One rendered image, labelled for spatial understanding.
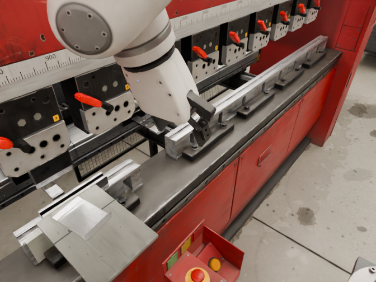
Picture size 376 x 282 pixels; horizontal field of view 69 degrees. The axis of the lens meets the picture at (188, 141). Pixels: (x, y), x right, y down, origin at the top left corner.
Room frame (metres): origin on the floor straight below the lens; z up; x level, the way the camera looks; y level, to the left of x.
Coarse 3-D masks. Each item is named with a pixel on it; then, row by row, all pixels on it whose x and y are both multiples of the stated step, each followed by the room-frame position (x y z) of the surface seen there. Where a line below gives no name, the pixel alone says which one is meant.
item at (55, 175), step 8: (64, 152) 0.53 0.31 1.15; (56, 160) 0.51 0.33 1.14; (64, 160) 0.53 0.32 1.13; (40, 168) 0.48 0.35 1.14; (48, 168) 0.50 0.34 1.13; (56, 168) 0.51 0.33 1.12; (64, 168) 0.52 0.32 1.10; (72, 168) 0.55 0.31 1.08; (32, 176) 0.47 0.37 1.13; (40, 176) 0.48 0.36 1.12; (48, 176) 0.49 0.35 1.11; (56, 176) 0.51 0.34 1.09; (40, 184) 0.48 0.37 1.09
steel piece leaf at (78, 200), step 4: (76, 200) 0.50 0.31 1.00; (80, 200) 0.50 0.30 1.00; (68, 204) 0.49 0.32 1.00; (72, 204) 0.49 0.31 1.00; (76, 204) 0.49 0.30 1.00; (64, 208) 0.48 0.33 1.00; (68, 208) 0.48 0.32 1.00; (72, 208) 0.48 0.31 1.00; (60, 212) 0.46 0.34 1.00; (64, 212) 0.46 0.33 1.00; (56, 216) 0.45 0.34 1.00; (60, 216) 0.45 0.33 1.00
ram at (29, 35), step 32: (0, 0) 0.49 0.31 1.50; (32, 0) 0.53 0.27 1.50; (192, 0) 0.87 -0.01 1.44; (224, 0) 0.99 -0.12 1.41; (0, 32) 0.48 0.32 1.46; (32, 32) 0.52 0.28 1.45; (192, 32) 0.87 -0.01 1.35; (0, 64) 0.47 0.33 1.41; (96, 64) 0.61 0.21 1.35; (0, 96) 0.45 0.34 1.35
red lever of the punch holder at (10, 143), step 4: (0, 140) 0.40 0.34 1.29; (4, 140) 0.40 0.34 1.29; (8, 140) 0.41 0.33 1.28; (16, 140) 0.44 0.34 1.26; (20, 140) 0.43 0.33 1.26; (24, 140) 0.43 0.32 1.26; (0, 144) 0.39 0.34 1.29; (4, 144) 0.40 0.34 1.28; (8, 144) 0.40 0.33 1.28; (12, 144) 0.40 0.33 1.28; (16, 144) 0.41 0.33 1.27; (20, 144) 0.42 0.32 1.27; (24, 144) 0.42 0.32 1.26; (28, 144) 0.42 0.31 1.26; (0, 148) 0.39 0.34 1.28; (4, 148) 0.40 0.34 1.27; (8, 148) 0.40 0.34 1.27; (20, 148) 0.41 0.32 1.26; (24, 148) 0.41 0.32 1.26; (28, 148) 0.42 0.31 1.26; (24, 152) 0.41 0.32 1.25
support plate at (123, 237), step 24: (96, 192) 0.53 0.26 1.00; (48, 216) 0.45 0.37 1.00; (120, 216) 0.45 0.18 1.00; (72, 240) 0.38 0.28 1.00; (96, 240) 0.38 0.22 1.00; (120, 240) 0.38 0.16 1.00; (144, 240) 0.38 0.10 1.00; (72, 264) 0.32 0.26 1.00; (96, 264) 0.32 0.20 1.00; (120, 264) 0.32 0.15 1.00
